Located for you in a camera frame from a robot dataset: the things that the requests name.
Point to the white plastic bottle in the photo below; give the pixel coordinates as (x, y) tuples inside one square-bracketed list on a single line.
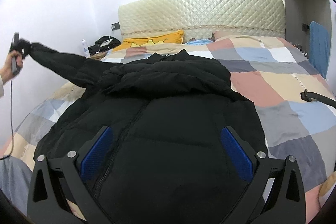
[(85, 48)]

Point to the cream quilted headboard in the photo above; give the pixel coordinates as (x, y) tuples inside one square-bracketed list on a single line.
[(201, 18)]

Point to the wall power socket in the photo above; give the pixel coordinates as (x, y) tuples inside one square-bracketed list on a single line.
[(115, 26)]

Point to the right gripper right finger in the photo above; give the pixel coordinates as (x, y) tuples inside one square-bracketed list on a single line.
[(274, 193)]

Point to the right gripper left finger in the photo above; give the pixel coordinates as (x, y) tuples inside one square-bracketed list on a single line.
[(58, 193)]

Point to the black puffer jacket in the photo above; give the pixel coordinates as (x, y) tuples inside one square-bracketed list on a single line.
[(166, 163)]

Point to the black bag on nightstand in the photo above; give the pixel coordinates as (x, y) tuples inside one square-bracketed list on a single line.
[(105, 43)]

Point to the patchwork checkered quilt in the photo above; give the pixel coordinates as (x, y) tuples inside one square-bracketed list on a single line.
[(295, 106)]

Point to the beige pillow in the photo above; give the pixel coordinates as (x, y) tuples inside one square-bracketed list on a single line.
[(222, 34)]

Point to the blue towel on chair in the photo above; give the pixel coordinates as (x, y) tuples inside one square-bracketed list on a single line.
[(319, 48)]

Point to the person's grey trouser leg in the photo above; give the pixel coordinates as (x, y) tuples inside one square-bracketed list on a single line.
[(15, 182)]

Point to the person's left hand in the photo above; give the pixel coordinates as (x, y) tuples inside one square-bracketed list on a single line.
[(6, 71)]

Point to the yellow crown pillow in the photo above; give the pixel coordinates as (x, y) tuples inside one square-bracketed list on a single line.
[(173, 37)]

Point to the light blue pillow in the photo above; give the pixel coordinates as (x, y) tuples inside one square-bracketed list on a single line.
[(200, 42)]

